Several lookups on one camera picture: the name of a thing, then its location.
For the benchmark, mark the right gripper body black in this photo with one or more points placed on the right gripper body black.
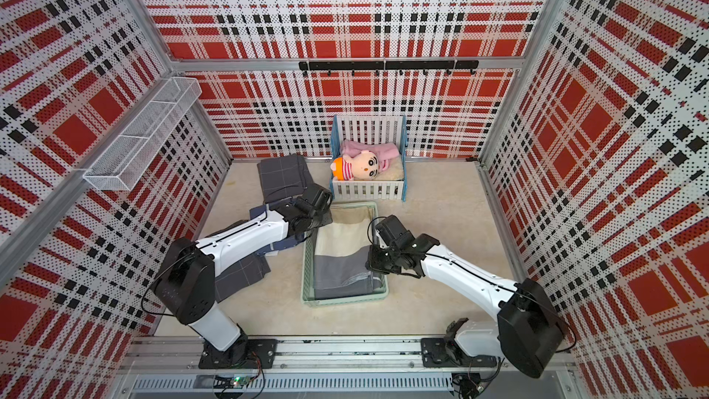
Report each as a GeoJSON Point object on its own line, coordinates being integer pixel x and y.
{"type": "Point", "coordinates": [383, 260]}

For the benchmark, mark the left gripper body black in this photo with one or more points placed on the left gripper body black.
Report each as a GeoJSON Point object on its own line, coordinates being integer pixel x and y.
{"type": "Point", "coordinates": [318, 214]}

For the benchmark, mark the dark grey checked pillowcase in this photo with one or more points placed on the dark grey checked pillowcase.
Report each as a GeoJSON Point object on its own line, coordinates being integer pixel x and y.
{"type": "Point", "coordinates": [236, 264]}
{"type": "Point", "coordinates": [283, 177]}

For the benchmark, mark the dark grey checked pillowcase front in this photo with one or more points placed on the dark grey checked pillowcase front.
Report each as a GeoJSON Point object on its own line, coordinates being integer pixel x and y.
{"type": "Point", "coordinates": [236, 264]}

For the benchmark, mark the green circuit board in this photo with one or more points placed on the green circuit board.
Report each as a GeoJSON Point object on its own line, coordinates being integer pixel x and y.
{"type": "Point", "coordinates": [231, 382]}

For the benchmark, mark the dark grey checked pillowcase back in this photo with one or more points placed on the dark grey checked pillowcase back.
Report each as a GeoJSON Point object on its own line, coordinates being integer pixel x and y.
{"type": "Point", "coordinates": [283, 177]}

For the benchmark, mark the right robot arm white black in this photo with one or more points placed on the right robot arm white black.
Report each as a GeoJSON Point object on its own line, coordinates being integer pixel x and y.
{"type": "Point", "coordinates": [528, 331]}

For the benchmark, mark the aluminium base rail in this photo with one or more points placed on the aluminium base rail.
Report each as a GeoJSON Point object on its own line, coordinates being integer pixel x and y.
{"type": "Point", "coordinates": [334, 366]}

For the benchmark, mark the black hook rail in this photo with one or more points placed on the black hook rail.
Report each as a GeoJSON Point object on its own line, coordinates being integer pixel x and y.
{"type": "Point", "coordinates": [386, 65]}

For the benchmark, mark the white wire mesh shelf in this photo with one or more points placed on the white wire mesh shelf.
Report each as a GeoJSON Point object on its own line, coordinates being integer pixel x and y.
{"type": "Point", "coordinates": [127, 158]}

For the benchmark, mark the pink plush doll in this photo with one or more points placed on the pink plush doll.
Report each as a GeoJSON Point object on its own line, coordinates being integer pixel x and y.
{"type": "Point", "coordinates": [360, 161]}

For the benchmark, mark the beige and grey pillowcase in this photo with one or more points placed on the beige and grey pillowcase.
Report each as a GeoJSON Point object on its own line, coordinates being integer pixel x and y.
{"type": "Point", "coordinates": [343, 255]}

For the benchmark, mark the white blue toy crib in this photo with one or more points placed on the white blue toy crib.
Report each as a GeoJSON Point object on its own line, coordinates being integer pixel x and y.
{"type": "Point", "coordinates": [391, 185]}

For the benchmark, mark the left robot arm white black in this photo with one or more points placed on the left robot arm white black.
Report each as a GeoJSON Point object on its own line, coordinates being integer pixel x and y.
{"type": "Point", "coordinates": [186, 281]}

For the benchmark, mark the navy blue striped pillowcase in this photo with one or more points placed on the navy blue striped pillowcase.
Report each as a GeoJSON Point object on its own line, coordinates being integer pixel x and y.
{"type": "Point", "coordinates": [274, 248]}

